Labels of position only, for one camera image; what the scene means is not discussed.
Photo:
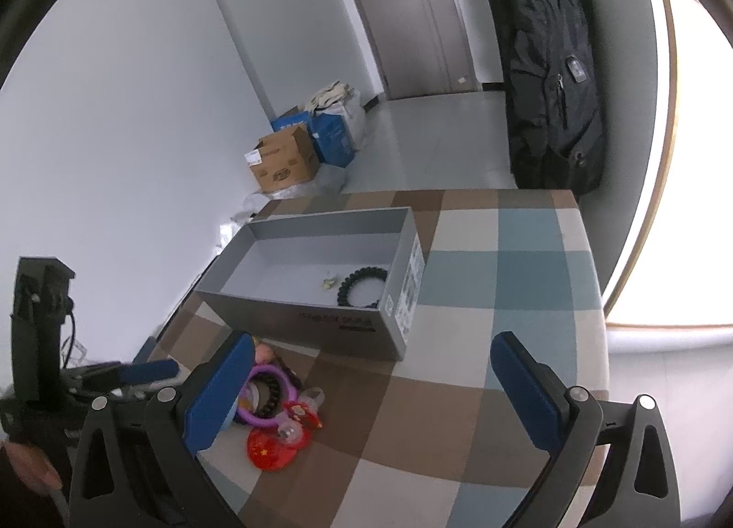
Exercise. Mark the black jacket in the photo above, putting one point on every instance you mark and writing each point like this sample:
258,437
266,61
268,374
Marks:
550,75

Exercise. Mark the checkered tablecloth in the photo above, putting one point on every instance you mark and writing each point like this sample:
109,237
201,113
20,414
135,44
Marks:
458,287

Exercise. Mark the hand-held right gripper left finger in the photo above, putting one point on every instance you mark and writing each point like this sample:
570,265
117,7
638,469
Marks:
215,396

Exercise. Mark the small pale charm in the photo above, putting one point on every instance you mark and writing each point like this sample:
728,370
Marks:
328,281

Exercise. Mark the person's left hand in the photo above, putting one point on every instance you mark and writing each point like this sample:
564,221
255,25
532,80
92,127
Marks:
28,465

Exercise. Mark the clear plastic charm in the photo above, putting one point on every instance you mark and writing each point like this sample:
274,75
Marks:
290,432

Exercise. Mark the crumpled clear plastic wrap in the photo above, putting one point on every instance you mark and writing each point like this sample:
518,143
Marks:
275,198

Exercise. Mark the red round badge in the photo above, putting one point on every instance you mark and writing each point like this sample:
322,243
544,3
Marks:
269,452

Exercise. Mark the brown cardboard box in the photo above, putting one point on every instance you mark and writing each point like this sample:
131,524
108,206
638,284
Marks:
286,158

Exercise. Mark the grey cardboard box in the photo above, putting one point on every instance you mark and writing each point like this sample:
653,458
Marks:
286,270

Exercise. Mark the grey door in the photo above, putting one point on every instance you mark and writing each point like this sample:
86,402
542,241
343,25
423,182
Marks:
412,18

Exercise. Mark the red ornament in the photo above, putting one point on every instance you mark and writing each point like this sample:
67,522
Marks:
300,412

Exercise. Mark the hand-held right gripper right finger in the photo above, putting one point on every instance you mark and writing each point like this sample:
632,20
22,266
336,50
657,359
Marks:
530,396

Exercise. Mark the white cloth bags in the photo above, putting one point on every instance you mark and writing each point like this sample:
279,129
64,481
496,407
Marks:
332,95

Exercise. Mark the pink doll charm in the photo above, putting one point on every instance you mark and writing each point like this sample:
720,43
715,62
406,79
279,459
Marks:
264,351

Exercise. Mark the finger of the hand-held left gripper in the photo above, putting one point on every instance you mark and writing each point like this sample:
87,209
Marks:
146,347
150,371

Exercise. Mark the blue printed bag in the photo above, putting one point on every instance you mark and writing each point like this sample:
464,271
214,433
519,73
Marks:
332,138

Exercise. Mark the blue cardboard box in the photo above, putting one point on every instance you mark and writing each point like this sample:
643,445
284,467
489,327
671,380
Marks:
289,120

